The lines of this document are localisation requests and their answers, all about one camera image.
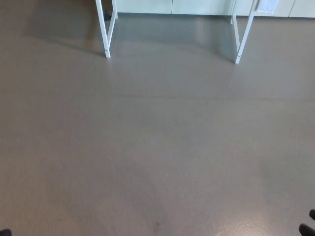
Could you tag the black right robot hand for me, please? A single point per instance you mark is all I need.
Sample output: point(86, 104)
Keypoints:
point(307, 230)

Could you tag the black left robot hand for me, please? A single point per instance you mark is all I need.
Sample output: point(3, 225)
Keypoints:
point(5, 232)

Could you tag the white table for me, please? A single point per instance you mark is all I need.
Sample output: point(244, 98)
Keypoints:
point(107, 37)

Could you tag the black doorstop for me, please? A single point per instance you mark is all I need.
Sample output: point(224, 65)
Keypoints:
point(107, 15)

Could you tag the white cabinet fronts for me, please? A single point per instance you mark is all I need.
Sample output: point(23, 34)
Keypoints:
point(197, 6)

